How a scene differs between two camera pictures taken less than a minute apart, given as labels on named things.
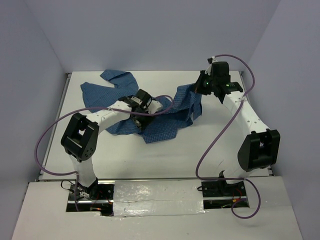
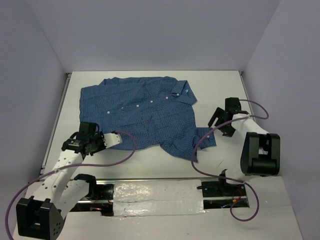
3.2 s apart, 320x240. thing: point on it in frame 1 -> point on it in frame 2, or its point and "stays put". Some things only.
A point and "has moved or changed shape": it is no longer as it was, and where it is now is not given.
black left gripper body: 141,121 -> 97,143
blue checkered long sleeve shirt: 184,107 has moved or changed shape
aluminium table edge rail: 46,158 stays put
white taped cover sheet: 157,198 stays put
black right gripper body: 205,86 -> 228,130
